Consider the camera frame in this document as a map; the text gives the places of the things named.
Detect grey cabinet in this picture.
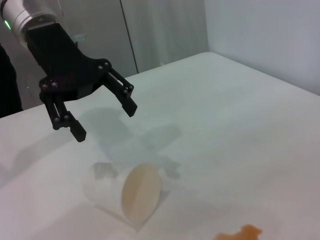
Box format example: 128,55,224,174
57,0,210,76

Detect clear plastic cup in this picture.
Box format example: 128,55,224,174
82,161,166,225

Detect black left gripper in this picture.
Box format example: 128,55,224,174
24,23,139,143

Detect brown water stain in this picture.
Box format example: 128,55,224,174
214,217,263,240

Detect white wall socket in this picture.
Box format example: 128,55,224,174
72,32,88,42

